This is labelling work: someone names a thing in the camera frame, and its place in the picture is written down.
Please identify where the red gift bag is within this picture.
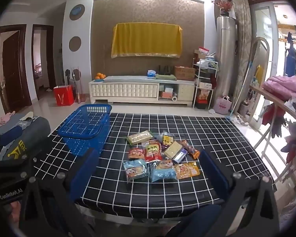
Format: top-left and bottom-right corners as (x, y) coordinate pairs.
(53, 85), (75, 106)

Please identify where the pink cloth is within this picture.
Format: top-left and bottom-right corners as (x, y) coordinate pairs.
(0, 112), (15, 126)

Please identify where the purple chips packet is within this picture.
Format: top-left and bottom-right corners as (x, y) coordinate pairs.
(156, 131), (176, 149)

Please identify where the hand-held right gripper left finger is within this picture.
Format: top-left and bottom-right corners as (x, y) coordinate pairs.
(19, 149), (100, 237)

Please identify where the blue mop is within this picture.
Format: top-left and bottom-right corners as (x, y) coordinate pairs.
(226, 63), (253, 119)

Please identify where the white TV cabinet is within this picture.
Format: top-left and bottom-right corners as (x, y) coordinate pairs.
(88, 75), (196, 108)

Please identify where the beige green-edged snack packet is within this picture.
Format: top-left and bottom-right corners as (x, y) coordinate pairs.
(127, 130), (154, 146)

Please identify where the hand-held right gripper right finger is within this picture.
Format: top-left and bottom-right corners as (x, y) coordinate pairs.
(200, 150), (280, 237)

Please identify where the purple snack bar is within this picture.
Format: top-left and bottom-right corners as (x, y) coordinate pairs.
(171, 150), (188, 165)

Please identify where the glass balcony door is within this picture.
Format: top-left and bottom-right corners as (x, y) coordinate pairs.
(249, 0), (287, 129)

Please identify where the broom with red dustpan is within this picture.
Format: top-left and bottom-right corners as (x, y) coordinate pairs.
(71, 67), (87, 103)

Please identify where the round wall disc blue centre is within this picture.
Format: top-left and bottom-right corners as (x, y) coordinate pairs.
(69, 4), (85, 20)

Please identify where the yellow cloth cover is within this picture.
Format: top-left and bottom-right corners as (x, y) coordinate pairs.
(111, 23), (183, 59)

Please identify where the black checked tablecloth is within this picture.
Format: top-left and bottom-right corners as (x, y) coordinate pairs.
(27, 112), (278, 221)

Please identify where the grey cloth yellow print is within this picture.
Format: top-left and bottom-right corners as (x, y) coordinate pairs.
(0, 116), (52, 163)

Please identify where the small red snack packet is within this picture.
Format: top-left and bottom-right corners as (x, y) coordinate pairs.
(128, 147), (146, 160)

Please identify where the red packet yellow label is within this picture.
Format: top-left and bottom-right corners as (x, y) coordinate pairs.
(142, 139), (163, 162)

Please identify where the pink blanket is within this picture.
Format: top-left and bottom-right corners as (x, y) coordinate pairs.
(261, 75), (296, 102)

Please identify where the red hanging garment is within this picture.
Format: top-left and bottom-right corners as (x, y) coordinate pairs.
(260, 102), (287, 136)

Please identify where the silver standing air conditioner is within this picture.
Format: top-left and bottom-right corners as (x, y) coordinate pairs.
(216, 15), (238, 104)

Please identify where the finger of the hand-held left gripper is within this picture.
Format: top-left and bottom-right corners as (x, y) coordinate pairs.
(0, 154), (38, 178)

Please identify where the blue hanging dress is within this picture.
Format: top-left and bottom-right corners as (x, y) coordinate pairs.
(285, 32), (296, 79)

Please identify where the light blue snack packet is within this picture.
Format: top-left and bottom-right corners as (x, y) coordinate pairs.
(123, 159), (149, 182)

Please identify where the orange brown snack bar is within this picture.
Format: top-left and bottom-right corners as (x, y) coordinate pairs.
(180, 139), (201, 160)

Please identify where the cardboard box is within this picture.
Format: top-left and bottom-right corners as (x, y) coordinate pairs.
(174, 66), (196, 81)

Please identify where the dark wooden door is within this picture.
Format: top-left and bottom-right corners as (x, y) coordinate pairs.
(0, 25), (32, 114)

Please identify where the orange snack packet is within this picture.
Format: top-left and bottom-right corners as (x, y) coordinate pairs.
(174, 161), (201, 180)

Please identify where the light blue bear packet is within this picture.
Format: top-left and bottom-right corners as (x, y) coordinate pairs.
(149, 160), (177, 182)

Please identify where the red flower vase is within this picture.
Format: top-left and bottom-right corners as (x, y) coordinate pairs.
(212, 0), (235, 16)

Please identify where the green folded cloth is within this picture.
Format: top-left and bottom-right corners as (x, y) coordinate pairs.
(155, 73), (177, 81)

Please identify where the dark wooden doorway frame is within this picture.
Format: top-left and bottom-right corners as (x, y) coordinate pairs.
(31, 24), (57, 100)

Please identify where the clear soda cracker packet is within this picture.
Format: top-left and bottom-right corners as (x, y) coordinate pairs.
(163, 141), (183, 160)

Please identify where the wooden folding rack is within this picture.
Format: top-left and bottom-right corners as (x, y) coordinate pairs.
(249, 84), (296, 190)

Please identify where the arched standing mirror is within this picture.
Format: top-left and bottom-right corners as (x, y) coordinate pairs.
(239, 37), (270, 126)

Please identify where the blue plastic basket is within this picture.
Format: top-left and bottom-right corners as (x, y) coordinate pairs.
(57, 104), (112, 156)

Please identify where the rolled patterned mattress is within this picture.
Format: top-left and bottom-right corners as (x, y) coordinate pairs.
(232, 0), (253, 114)

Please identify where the round brown wall disc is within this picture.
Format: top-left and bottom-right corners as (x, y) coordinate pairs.
(68, 36), (82, 50)

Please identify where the black router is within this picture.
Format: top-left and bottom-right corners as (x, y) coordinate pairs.
(159, 65), (173, 76)

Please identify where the pink tote bag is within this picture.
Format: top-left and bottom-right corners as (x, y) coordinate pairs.
(216, 96), (232, 115)

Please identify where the white shelf rack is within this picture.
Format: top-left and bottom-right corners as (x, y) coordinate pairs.
(192, 52), (219, 109)

